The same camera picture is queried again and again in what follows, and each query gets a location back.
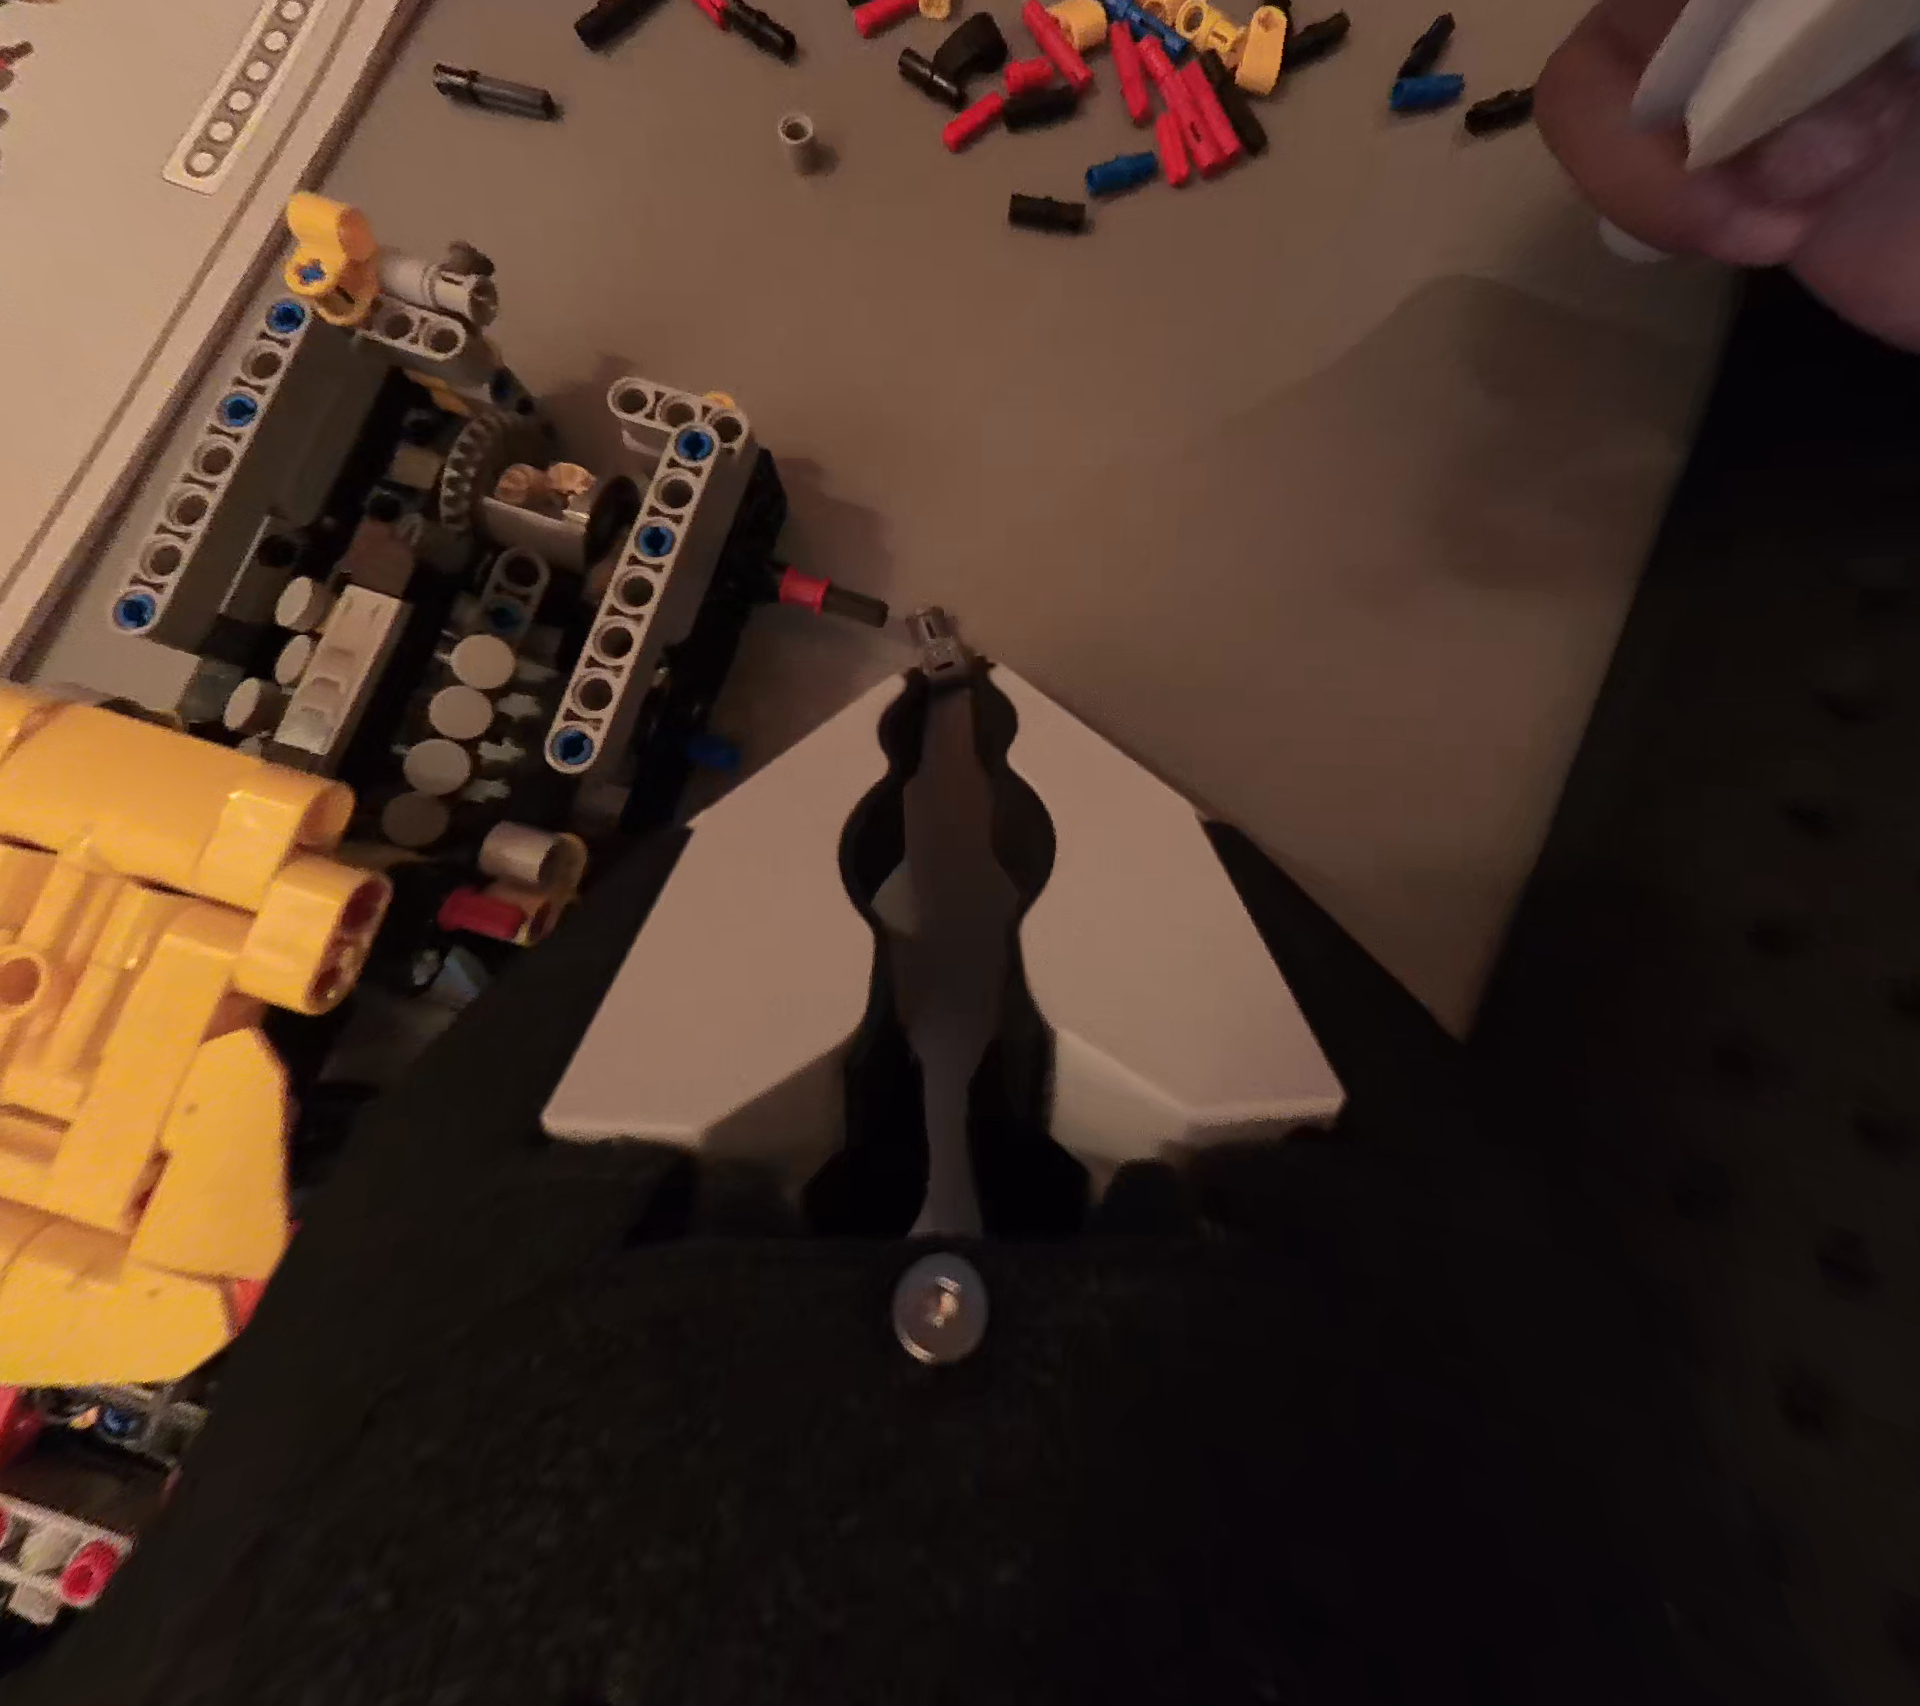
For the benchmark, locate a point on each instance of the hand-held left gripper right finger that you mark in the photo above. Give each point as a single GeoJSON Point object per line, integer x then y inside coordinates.
{"type": "Point", "coordinates": [1169, 972]}

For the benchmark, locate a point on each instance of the toy car chassis model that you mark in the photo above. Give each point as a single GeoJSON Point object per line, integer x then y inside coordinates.
{"type": "Point", "coordinates": [148, 910]}

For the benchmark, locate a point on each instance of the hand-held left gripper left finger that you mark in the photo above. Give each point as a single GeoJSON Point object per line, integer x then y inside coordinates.
{"type": "Point", "coordinates": [720, 984]}

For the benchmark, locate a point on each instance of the small grey bush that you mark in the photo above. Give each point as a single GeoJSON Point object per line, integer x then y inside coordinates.
{"type": "Point", "coordinates": [801, 137]}

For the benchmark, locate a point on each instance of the scattered small toy pins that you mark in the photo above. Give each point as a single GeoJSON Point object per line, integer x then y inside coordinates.
{"type": "Point", "coordinates": [1186, 108]}

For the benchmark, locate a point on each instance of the small black pin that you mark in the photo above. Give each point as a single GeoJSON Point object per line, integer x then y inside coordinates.
{"type": "Point", "coordinates": [940, 646]}

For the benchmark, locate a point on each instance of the open instruction booklet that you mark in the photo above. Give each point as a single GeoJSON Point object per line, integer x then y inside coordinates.
{"type": "Point", "coordinates": [148, 237]}

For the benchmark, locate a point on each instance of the grey desk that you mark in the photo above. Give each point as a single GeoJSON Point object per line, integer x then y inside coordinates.
{"type": "Point", "coordinates": [1199, 461]}

